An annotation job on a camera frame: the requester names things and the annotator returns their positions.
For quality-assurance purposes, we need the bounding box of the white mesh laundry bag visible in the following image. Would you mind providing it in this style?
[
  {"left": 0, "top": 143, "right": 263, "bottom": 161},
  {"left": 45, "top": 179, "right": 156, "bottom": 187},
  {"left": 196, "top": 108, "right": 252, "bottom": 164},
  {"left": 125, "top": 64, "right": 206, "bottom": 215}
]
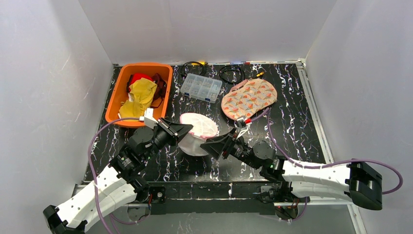
[{"left": 178, "top": 113, "right": 219, "bottom": 156}]

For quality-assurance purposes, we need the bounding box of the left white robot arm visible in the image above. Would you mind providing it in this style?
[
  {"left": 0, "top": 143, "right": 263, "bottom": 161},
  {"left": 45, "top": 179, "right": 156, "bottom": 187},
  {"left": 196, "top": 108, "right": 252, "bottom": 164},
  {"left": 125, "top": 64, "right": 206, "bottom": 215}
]
[{"left": 43, "top": 118, "right": 193, "bottom": 234}]

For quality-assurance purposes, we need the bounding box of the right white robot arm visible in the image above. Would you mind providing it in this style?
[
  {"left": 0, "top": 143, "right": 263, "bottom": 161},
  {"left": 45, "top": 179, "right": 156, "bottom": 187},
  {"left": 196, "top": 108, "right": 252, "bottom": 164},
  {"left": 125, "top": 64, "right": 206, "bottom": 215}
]
[{"left": 200, "top": 131, "right": 383, "bottom": 211}]

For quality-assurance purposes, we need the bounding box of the dark maroon bra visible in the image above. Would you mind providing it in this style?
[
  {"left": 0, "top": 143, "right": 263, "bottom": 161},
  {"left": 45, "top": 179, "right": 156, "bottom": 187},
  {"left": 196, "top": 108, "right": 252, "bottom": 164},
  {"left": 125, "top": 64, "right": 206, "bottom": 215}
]
[{"left": 150, "top": 73, "right": 167, "bottom": 108}]

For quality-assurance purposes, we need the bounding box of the yellow bra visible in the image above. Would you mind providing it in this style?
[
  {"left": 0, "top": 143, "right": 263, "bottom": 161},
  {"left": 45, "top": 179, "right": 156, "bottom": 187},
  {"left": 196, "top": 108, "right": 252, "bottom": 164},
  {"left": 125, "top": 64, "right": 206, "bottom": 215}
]
[{"left": 119, "top": 79, "right": 157, "bottom": 118}]

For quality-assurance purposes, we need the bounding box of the clear plastic screw box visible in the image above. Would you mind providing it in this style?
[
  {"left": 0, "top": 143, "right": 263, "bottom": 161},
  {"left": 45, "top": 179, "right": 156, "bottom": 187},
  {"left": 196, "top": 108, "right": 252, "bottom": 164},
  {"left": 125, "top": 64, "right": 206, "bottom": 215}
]
[{"left": 180, "top": 74, "right": 223, "bottom": 103}]

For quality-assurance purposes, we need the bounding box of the orange plastic bin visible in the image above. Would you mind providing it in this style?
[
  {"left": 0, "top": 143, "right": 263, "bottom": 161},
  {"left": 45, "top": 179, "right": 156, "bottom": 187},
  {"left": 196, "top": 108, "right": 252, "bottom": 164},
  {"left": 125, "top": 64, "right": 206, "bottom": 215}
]
[{"left": 105, "top": 62, "right": 173, "bottom": 128}]

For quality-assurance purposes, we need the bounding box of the floral pink fabric pouch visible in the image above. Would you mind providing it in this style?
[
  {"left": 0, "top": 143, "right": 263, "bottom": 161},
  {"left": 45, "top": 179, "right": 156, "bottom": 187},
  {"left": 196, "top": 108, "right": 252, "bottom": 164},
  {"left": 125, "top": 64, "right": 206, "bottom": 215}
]
[{"left": 221, "top": 78, "right": 278, "bottom": 120}]

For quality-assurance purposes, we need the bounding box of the red garment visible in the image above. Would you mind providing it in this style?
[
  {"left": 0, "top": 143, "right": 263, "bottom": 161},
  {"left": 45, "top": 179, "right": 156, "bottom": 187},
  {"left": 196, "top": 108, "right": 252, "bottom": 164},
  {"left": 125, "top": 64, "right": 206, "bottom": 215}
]
[{"left": 126, "top": 73, "right": 153, "bottom": 93}]

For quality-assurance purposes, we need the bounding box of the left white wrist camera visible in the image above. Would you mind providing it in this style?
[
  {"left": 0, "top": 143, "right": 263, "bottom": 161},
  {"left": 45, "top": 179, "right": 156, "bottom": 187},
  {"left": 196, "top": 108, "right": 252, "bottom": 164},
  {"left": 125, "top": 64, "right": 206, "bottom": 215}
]
[{"left": 139, "top": 108, "right": 158, "bottom": 129}]

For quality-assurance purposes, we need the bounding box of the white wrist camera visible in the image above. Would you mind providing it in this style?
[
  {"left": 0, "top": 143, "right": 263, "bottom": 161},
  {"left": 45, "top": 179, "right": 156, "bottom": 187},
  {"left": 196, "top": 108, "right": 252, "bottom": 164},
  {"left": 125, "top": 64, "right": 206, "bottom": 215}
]
[
  {"left": 139, "top": 108, "right": 158, "bottom": 129},
  {"left": 235, "top": 117, "right": 252, "bottom": 139}
]

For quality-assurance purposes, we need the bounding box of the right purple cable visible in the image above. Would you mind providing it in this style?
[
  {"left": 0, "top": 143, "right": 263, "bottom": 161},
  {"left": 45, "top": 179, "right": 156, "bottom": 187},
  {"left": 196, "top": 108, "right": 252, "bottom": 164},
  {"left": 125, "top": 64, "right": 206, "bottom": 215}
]
[{"left": 250, "top": 107, "right": 404, "bottom": 195}]

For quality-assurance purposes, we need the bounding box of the purple cable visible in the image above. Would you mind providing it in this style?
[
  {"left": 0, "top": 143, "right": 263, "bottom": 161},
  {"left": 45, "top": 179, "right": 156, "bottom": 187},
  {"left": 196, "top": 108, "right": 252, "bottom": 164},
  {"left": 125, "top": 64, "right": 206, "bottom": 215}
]
[
  {"left": 88, "top": 117, "right": 152, "bottom": 234},
  {"left": 250, "top": 107, "right": 404, "bottom": 195}
]

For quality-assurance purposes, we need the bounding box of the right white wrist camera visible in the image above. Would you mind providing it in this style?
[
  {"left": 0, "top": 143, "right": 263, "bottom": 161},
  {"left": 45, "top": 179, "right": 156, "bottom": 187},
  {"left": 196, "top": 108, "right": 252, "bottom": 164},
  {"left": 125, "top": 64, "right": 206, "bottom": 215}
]
[{"left": 235, "top": 117, "right": 252, "bottom": 139}]

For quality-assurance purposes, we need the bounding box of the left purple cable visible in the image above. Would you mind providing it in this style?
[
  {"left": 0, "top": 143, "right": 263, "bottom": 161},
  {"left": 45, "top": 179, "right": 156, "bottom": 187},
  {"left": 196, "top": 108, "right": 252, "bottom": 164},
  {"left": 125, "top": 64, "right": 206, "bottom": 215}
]
[{"left": 88, "top": 117, "right": 152, "bottom": 234}]

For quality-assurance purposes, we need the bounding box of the black coiled cable left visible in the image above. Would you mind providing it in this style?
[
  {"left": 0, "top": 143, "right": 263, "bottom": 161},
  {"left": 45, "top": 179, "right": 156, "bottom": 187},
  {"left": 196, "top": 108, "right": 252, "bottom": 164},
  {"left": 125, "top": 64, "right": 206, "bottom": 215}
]
[{"left": 180, "top": 61, "right": 207, "bottom": 78}]

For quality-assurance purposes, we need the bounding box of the black coiled cable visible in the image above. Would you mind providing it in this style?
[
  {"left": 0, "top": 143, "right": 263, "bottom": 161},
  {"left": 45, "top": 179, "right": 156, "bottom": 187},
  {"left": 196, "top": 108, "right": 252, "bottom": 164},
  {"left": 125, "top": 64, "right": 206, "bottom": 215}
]
[
  {"left": 219, "top": 65, "right": 246, "bottom": 85},
  {"left": 180, "top": 61, "right": 207, "bottom": 78}
]

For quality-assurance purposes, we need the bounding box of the black coiled cable right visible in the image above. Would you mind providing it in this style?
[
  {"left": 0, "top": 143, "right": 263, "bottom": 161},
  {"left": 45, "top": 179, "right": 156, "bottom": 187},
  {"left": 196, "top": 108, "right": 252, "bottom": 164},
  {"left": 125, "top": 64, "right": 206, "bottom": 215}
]
[{"left": 219, "top": 65, "right": 246, "bottom": 85}]

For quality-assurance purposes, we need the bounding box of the aluminium right rail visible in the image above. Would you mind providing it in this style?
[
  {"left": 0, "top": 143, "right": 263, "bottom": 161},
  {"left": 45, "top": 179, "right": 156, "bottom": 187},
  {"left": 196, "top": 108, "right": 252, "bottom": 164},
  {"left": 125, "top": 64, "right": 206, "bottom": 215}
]
[{"left": 296, "top": 58, "right": 367, "bottom": 234}]

